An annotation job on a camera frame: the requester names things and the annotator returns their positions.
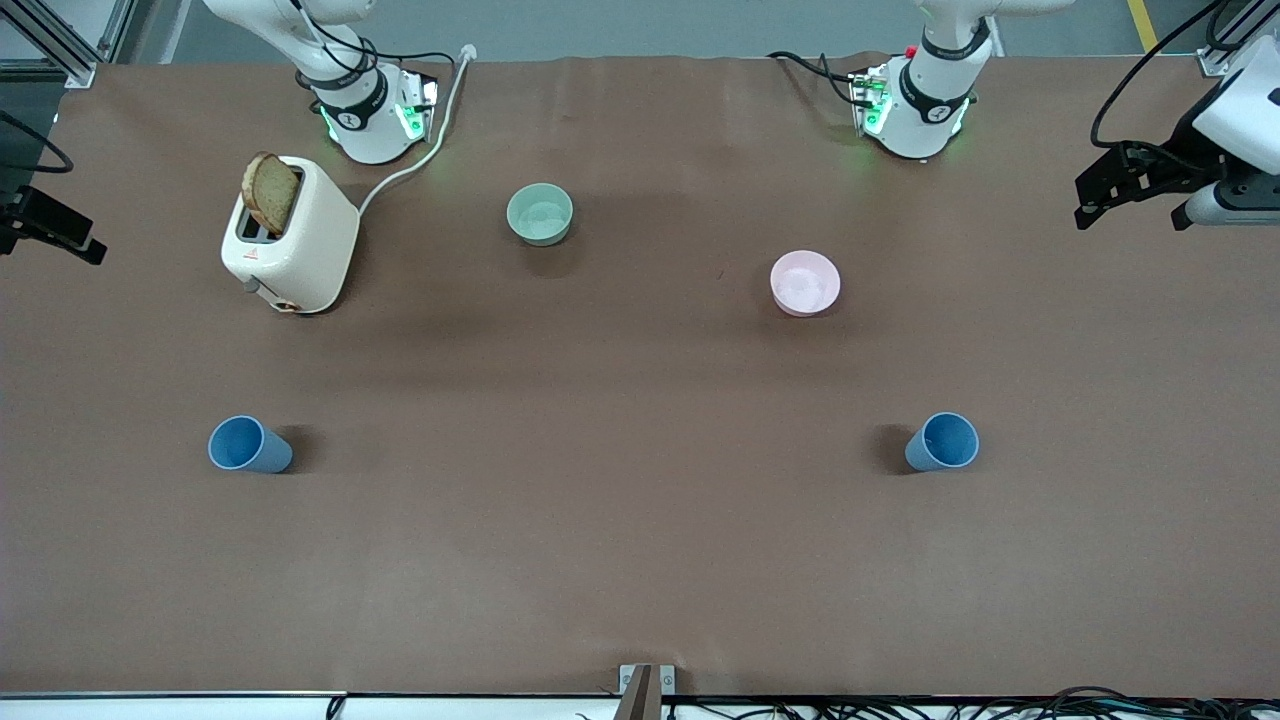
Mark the blue cup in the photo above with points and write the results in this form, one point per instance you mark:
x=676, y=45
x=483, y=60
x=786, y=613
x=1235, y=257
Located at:
x=245, y=445
x=945, y=442

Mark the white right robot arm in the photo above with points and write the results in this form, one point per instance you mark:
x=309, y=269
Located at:
x=355, y=120

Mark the aluminium frame profile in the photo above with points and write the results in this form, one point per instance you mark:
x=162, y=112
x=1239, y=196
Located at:
x=70, y=55
x=1228, y=55

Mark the brown bread slice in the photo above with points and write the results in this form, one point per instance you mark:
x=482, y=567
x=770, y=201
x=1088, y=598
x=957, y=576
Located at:
x=270, y=192

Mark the cream white toaster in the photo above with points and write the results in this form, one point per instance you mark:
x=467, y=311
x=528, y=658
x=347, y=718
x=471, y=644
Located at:
x=310, y=245

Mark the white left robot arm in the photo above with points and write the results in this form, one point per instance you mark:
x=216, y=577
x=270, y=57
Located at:
x=925, y=110

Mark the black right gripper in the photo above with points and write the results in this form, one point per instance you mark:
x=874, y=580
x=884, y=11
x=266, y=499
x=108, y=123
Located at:
x=42, y=222

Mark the green bowl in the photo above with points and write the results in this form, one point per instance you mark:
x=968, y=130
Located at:
x=540, y=214

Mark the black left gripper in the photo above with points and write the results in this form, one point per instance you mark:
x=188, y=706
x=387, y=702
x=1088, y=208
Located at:
x=1177, y=157

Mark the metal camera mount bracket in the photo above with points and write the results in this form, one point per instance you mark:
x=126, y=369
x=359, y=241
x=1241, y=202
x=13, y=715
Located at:
x=645, y=690

